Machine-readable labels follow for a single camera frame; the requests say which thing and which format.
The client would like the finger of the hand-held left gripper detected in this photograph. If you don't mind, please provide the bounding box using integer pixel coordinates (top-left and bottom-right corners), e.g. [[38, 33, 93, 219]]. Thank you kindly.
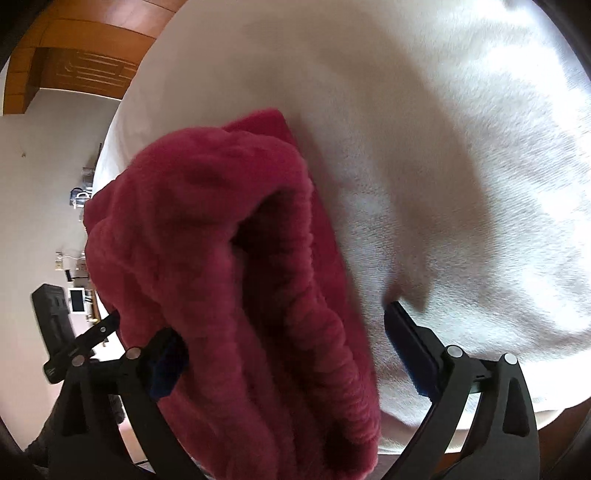
[[43, 311, 122, 385]]

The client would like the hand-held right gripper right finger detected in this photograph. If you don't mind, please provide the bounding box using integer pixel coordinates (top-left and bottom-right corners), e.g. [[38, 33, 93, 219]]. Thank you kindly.
[[383, 301, 541, 480]]

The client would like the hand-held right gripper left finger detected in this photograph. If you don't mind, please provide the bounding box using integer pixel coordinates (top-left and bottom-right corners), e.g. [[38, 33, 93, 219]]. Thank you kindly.
[[46, 328, 204, 480]]

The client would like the magenta fleece blanket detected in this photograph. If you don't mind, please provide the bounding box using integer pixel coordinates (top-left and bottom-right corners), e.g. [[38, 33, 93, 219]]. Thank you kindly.
[[83, 108, 383, 480]]

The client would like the person's left forearm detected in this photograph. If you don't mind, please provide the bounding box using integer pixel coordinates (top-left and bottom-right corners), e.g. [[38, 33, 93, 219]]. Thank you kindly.
[[25, 394, 129, 468]]

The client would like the white bed blanket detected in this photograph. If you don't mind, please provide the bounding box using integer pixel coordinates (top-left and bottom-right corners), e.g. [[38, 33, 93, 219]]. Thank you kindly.
[[95, 0, 591, 455]]

